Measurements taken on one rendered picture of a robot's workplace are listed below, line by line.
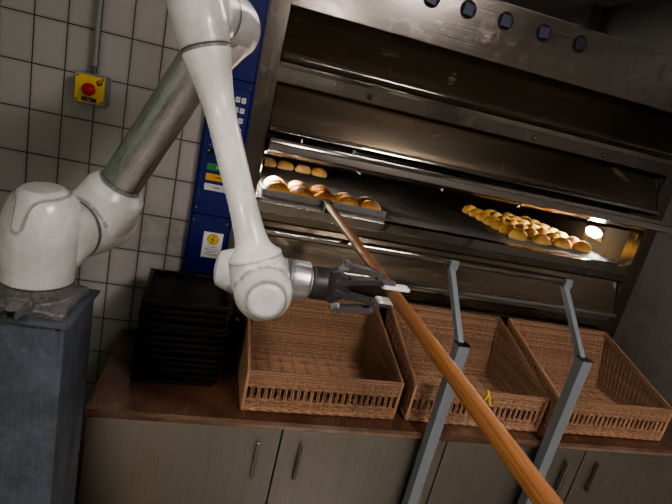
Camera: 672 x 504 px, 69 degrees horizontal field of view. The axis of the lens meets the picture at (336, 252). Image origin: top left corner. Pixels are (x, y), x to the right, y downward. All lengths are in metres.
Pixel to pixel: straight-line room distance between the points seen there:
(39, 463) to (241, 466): 0.64
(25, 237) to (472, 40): 1.64
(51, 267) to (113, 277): 0.87
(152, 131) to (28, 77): 0.82
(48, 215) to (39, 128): 0.85
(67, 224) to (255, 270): 0.50
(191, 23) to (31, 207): 0.51
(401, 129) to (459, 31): 0.42
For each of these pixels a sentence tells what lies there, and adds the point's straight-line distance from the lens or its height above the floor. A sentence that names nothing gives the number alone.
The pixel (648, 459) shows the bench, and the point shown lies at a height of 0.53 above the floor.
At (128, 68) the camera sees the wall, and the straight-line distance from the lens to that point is 1.94.
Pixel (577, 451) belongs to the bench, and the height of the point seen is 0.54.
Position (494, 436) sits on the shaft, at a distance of 0.75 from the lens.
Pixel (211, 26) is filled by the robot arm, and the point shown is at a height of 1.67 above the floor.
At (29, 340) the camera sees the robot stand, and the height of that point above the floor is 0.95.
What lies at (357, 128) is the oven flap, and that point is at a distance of 1.96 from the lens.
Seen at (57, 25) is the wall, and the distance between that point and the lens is 1.99.
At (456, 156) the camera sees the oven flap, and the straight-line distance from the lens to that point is 2.10.
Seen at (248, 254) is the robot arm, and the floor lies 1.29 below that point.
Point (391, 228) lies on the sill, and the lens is 2.07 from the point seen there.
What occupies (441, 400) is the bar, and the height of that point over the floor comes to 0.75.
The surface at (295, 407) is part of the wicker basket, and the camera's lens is 1.74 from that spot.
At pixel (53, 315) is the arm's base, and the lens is 1.25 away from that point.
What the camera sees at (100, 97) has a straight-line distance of 1.88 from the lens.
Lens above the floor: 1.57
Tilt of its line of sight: 16 degrees down
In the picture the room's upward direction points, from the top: 13 degrees clockwise
